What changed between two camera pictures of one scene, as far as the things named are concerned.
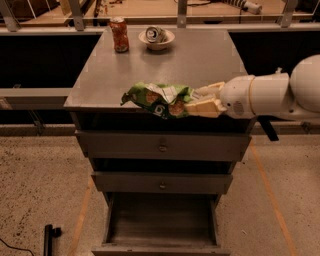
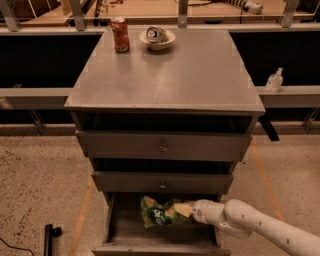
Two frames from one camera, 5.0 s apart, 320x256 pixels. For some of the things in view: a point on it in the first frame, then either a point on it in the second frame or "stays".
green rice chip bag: x=160 y=99 → x=153 y=213
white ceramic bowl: x=157 y=46 stays
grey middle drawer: x=162 y=182 stays
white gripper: x=235 y=95 → x=201 y=211
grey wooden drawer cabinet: x=163 y=176 stays
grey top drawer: x=115 y=145 stays
